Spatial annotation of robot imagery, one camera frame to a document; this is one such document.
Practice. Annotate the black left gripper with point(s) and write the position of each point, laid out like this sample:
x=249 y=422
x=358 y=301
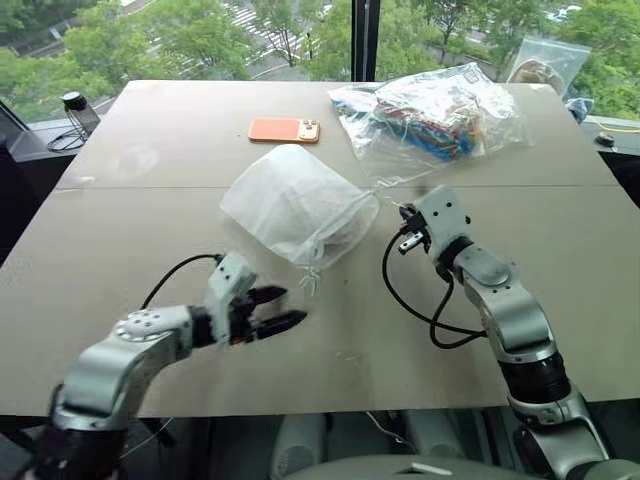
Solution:
x=242 y=320

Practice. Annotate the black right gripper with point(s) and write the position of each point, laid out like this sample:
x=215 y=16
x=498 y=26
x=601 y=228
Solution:
x=419 y=235

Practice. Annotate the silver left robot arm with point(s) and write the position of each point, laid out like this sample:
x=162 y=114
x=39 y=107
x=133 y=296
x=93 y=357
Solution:
x=115 y=360

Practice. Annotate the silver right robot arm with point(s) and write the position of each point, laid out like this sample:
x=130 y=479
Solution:
x=520 y=310

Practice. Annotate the large clear plastic bag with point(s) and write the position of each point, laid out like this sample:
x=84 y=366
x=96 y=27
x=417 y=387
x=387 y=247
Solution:
x=380 y=150

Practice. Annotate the clear zip bag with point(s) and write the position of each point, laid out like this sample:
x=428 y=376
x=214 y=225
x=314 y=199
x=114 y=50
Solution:
x=555 y=60

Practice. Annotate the grey rounded robot leg shape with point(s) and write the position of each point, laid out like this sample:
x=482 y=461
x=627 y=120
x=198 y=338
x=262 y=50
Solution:
x=300 y=440
x=440 y=432

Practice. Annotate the orange smartphone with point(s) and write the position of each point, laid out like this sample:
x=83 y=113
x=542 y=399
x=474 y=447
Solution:
x=282 y=131

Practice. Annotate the grey robot torso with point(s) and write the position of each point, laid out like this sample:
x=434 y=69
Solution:
x=400 y=470

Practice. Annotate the blue cloth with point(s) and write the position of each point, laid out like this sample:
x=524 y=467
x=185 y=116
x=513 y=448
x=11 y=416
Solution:
x=580 y=109

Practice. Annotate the small black device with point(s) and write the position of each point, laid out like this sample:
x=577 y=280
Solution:
x=605 y=139

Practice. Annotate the black lidded jar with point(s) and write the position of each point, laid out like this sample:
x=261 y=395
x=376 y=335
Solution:
x=82 y=117

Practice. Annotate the black side counter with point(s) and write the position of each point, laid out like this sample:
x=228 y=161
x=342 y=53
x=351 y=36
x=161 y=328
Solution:
x=25 y=175

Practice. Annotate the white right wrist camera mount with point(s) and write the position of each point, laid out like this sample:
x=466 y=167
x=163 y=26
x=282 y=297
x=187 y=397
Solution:
x=442 y=212

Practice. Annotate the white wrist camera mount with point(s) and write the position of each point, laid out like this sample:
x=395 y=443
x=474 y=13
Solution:
x=227 y=287
x=442 y=212

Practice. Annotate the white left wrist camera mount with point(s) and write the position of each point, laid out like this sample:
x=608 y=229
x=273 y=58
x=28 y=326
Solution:
x=227 y=287

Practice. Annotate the black window frame post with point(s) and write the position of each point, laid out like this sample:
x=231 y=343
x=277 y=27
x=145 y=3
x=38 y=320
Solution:
x=365 y=40

